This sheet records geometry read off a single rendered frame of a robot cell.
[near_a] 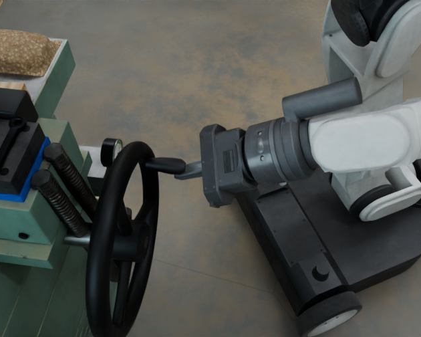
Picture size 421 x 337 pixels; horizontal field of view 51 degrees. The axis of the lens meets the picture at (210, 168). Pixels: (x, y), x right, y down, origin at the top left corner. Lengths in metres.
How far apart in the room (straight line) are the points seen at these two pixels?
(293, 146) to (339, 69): 0.44
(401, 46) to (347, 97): 0.26
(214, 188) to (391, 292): 1.06
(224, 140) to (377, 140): 0.21
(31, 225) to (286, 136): 0.33
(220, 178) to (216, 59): 1.55
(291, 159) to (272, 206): 0.85
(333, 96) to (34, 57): 0.47
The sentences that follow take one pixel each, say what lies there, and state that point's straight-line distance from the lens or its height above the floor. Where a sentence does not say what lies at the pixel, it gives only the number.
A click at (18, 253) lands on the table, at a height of 0.87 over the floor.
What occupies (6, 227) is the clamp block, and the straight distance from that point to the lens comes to 0.60.
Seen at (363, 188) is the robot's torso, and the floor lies 0.37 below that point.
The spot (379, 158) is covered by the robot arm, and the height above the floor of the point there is 0.99.
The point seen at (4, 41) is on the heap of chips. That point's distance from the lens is 0.81.
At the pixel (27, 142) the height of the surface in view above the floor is 1.00.
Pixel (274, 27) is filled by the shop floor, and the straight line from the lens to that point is 2.35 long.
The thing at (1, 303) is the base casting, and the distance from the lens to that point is 0.74.
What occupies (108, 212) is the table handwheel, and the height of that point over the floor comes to 0.95.
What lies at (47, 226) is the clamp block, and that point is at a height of 0.91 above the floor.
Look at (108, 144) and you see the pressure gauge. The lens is 0.92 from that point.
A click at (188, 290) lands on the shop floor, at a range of 1.49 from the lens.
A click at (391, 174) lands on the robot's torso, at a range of 1.45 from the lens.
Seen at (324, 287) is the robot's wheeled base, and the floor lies 0.21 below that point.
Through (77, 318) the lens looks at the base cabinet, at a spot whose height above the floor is 0.42.
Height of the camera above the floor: 1.39
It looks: 55 degrees down
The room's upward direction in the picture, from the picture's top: straight up
